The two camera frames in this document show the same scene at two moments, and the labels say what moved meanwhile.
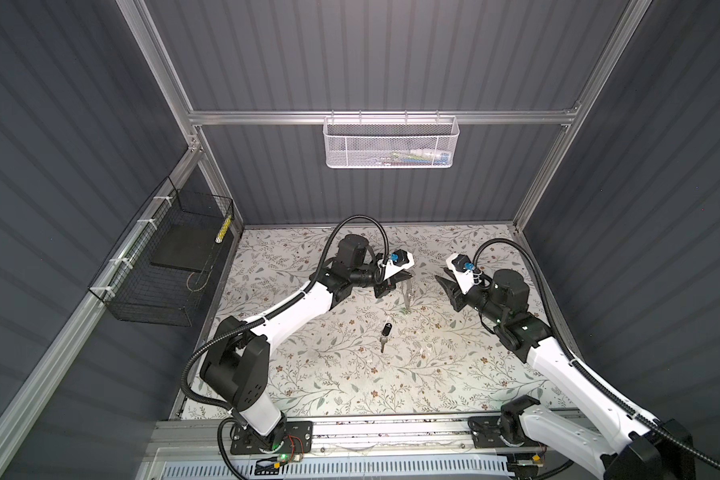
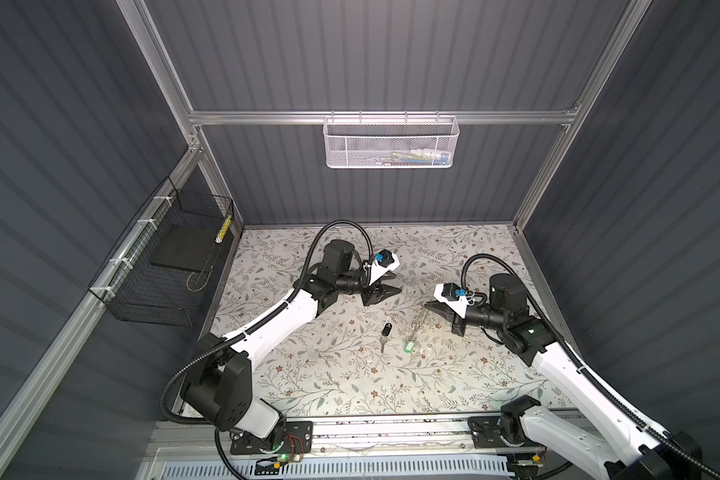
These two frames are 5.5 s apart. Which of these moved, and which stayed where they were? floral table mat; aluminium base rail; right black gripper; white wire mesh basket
Moved: right black gripper
Stayed: white wire mesh basket; aluminium base rail; floral table mat
